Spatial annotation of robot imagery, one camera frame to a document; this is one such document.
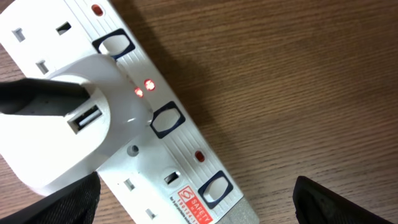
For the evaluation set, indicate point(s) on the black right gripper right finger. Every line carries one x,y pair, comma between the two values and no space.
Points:
315,204

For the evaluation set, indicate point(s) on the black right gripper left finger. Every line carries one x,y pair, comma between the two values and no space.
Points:
73,204

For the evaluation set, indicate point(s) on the white USB charger plug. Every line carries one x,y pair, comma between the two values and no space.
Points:
70,123

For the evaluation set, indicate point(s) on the white power strip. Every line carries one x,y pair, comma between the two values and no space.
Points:
166,174

